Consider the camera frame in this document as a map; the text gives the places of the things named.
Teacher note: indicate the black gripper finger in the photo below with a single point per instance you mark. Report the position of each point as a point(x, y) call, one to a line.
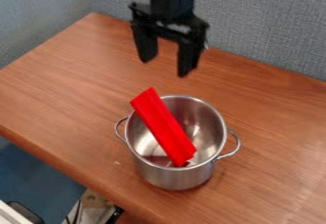
point(188, 56)
point(146, 42)

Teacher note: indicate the stainless steel pot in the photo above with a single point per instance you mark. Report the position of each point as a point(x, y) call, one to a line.
point(206, 128)

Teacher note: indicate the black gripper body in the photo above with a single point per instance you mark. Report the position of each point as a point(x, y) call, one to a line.
point(174, 16)

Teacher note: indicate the red rectangular block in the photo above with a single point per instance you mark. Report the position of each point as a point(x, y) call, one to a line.
point(164, 128)

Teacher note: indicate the black table leg frame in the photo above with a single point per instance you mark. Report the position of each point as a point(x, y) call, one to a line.
point(80, 215)

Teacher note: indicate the white object at corner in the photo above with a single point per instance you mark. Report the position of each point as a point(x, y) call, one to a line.
point(9, 216)

